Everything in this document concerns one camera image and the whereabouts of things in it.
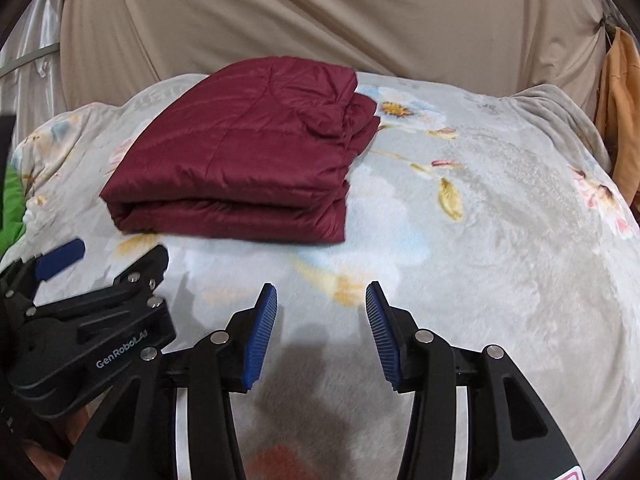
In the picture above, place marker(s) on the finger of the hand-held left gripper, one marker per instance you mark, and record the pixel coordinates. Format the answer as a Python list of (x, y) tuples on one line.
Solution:
[(62, 256), (147, 267)]

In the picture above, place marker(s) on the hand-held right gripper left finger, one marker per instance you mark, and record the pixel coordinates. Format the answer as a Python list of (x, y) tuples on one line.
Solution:
[(260, 335)]

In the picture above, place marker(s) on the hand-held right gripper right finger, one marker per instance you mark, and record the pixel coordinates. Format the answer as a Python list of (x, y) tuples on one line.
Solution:
[(382, 335)]

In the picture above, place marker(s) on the maroon puffer jacket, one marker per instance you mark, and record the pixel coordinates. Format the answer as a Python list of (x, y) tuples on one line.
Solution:
[(235, 160)]

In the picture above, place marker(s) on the person's left forearm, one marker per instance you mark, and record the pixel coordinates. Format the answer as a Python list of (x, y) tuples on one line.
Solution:
[(47, 452)]

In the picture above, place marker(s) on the green cloth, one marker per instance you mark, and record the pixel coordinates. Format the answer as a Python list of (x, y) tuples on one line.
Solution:
[(12, 210)]

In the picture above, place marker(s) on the floral fleece blanket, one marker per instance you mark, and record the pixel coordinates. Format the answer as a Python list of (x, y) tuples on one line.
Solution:
[(480, 250)]

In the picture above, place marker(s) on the white sheer curtain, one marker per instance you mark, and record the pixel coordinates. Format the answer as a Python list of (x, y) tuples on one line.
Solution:
[(35, 50)]

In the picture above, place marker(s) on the beige curtain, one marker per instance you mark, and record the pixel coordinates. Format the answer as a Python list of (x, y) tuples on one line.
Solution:
[(310, 15)]

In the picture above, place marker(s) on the orange hanging garment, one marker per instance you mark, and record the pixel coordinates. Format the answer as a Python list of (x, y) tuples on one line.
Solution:
[(622, 110)]

